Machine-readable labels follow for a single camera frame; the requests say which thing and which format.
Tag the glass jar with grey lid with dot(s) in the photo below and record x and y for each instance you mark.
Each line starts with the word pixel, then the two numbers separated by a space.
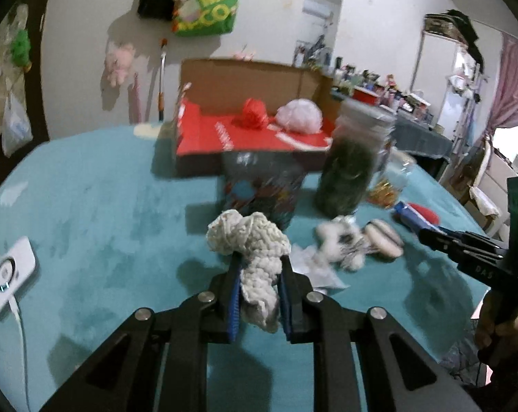
pixel 349 167

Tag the row of bottles and figurines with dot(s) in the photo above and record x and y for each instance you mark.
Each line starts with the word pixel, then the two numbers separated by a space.
pixel 370 79

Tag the cardboard box with red lining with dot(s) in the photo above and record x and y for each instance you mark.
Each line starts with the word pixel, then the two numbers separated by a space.
pixel 250 79

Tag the green shopping bag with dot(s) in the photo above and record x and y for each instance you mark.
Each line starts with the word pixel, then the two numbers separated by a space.
pixel 211 8

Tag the black and white striped scrunchie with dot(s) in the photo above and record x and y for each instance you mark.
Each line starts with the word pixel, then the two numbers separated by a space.
pixel 342 240

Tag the pink curtain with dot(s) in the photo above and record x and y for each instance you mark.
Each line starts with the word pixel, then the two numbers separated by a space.
pixel 512 90

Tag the white air conditioner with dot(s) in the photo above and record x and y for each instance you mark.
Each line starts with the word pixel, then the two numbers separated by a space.
pixel 317 7

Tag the hanging white plastic bag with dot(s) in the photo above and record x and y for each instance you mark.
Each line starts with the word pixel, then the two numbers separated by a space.
pixel 15 131

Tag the red mesh bath sponge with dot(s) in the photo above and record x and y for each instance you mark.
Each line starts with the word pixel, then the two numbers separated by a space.
pixel 251 113

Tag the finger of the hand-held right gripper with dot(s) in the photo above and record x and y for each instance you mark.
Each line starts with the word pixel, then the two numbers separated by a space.
pixel 439 242
pixel 478 237

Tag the white charger device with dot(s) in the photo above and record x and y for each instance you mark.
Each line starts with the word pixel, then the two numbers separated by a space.
pixel 8 274

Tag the white mesh bath sponge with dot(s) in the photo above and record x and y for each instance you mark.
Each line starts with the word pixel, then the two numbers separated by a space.
pixel 300 116

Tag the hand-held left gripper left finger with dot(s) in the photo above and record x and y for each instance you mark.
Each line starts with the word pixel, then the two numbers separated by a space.
pixel 232 304

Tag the grey table cloth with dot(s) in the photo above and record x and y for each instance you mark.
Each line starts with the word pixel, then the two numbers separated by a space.
pixel 418 137

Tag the clear jar with colourful items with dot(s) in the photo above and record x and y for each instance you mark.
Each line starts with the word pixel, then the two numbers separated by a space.
pixel 263 189

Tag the white crochet scrunchie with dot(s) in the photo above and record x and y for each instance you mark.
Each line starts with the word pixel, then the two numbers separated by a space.
pixel 259 240

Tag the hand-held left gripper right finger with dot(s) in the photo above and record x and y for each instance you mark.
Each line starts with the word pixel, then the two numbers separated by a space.
pixel 287 309

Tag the clear plastic bag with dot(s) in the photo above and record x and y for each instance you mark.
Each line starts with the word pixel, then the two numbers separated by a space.
pixel 319 272

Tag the person's right hand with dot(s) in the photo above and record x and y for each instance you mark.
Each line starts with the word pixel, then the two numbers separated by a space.
pixel 499 330

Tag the blue and white packet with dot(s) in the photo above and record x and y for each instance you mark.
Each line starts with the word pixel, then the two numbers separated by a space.
pixel 407 219

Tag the small glass jar gold contents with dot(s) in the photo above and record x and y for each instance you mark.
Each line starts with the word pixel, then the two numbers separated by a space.
pixel 397 176

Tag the stick with orange grip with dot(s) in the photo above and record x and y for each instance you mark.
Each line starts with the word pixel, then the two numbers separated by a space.
pixel 162 77

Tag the green plush toy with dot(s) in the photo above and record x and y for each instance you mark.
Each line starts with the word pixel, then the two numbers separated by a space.
pixel 21 47

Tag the round beige pad black band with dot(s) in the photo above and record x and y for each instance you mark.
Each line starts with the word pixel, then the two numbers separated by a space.
pixel 385 240

